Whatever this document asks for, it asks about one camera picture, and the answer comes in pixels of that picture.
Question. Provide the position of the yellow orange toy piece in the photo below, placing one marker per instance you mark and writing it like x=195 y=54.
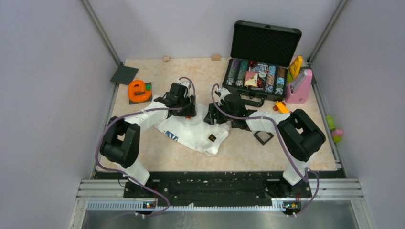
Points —
x=281 y=107

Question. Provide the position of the dark grey lego baseplate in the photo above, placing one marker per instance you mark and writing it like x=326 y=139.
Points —
x=124 y=75

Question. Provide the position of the small dark mat under dispenser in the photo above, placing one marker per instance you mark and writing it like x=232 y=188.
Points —
x=141 y=95

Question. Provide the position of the black mounting base plate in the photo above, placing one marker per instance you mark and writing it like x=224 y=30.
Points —
x=217 y=189

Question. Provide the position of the black open poker chip case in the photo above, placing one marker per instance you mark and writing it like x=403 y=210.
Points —
x=260 y=57

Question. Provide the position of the pink box with grey lid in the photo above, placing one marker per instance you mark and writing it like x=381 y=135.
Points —
x=298 y=90

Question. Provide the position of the white t-shirt garment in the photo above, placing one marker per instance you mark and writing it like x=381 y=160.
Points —
x=194 y=133

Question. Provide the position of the green pink toy bricks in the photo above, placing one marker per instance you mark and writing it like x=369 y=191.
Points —
x=336 y=133

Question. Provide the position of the black empty display frame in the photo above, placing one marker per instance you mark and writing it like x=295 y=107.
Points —
x=263 y=137

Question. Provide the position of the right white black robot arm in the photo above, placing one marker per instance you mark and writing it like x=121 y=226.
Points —
x=299 y=137

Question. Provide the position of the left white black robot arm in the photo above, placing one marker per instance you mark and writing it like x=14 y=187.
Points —
x=120 y=140

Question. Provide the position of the small wooden block right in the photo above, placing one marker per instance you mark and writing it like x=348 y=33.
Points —
x=216 y=57

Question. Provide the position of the yellow toy block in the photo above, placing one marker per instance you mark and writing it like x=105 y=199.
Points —
x=295 y=67

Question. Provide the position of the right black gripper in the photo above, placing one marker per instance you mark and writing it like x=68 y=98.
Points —
x=210 y=117

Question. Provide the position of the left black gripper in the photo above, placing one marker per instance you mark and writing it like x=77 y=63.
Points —
x=190 y=110

